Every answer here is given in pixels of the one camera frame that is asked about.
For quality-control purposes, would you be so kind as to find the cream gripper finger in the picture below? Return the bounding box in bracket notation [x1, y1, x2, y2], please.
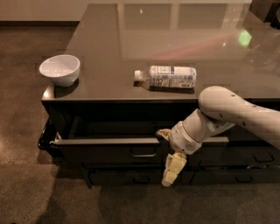
[156, 129, 171, 141]
[162, 152, 186, 186]

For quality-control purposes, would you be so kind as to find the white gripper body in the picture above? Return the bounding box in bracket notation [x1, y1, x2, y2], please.
[169, 122, 202, 155]

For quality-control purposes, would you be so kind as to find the drawer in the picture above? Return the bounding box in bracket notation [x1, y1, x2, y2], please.
[88, 167, 195, 186]
[50, 115, 230, 168]
[188, 145, 280, 167]
[225, 126, 264, 143]
[179, 169, 280, 185]

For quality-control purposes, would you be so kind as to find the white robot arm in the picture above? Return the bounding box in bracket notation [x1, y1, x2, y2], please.
[157, 86, 280, 186]

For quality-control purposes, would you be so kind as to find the dark grey drawer cabinet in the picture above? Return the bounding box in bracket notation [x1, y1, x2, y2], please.
[42, 3, 280, 184]

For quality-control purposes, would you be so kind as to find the clear plastic water bottle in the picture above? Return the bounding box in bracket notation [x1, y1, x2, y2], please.
[134, 66, 197, 88]

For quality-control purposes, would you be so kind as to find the black bin with trash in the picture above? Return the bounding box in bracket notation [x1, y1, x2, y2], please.
[38, 118, 60, 151]

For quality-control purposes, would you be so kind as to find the white ceramic bowl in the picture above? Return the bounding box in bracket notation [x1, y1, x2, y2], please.
[39, 54, 81, 87]

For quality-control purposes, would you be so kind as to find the dark box on counter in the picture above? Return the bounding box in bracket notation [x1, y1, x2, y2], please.
[249, 0, 280, 23]

